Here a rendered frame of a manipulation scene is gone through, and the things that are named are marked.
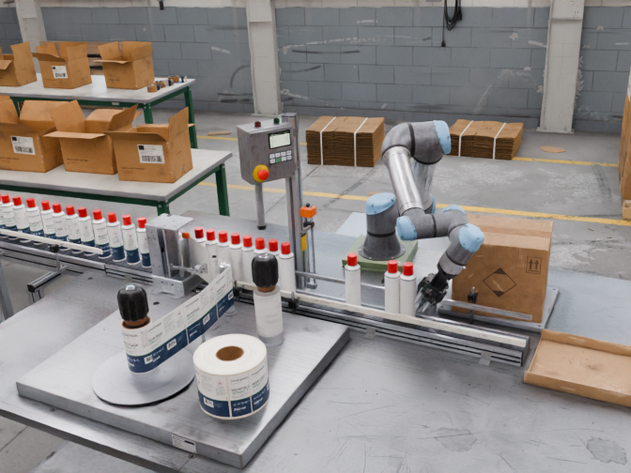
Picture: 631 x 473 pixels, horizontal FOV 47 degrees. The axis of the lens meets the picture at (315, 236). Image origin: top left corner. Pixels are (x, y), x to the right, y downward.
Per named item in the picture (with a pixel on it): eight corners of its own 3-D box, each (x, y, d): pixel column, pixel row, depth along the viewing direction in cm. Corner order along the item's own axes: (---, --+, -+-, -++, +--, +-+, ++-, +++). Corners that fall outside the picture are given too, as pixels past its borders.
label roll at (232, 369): (187, 392, 207) (181, 349, 201) (248, 368, 217) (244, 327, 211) (219, 428, 192) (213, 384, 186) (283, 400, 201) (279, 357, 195)
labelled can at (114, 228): (110, 261, 289) (101, 214, 281) (118, 256, 293) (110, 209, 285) (120, 264, 287) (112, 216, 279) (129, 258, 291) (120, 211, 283)
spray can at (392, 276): (382, 318, 239) (381, 263, 231) (388, 311, 243) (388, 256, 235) (397, 322, 237) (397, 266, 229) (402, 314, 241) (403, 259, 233)
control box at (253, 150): (240, 178, 252) (236, 125, 244) (284, 169, 259) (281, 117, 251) (252, 186, 244) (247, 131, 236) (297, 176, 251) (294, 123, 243)
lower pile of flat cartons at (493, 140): (441, 155, 673) (442, 132, 665) (455, 139, 718) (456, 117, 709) (513, 160, 649) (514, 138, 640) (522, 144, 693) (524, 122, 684)
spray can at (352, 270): (343, 311, 245) (341, 256, 237) (349, 303, 249) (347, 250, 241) (357, 313, 243) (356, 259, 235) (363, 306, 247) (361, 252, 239)
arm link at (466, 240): (482, 224, 218) (490, 243, 211) (462, 250, 224) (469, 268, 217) (459, 218, 215) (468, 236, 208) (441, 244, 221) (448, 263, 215)
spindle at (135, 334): (123, 376, 213) (107, 291, 202) (142, 360, 221) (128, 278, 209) (146, 384, 210) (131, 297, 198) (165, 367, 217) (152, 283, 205)
